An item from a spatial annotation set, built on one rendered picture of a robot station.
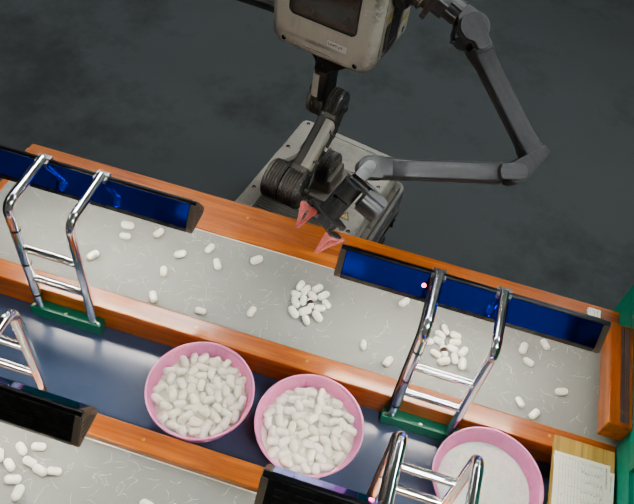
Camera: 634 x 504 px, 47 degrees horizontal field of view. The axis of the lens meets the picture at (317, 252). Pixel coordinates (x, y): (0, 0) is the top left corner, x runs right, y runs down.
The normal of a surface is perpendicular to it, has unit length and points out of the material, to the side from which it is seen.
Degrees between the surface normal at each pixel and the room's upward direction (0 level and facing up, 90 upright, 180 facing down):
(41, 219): 0
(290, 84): 0
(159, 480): 0
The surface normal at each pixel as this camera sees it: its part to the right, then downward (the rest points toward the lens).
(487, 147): 0.10, -0.62
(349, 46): -0.48, 0.66
